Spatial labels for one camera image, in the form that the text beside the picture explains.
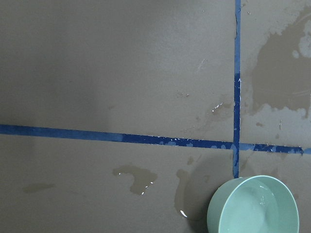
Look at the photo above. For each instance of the light green bowl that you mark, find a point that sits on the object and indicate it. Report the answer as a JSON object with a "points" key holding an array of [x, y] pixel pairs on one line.
{"points": [[257, 204]]}

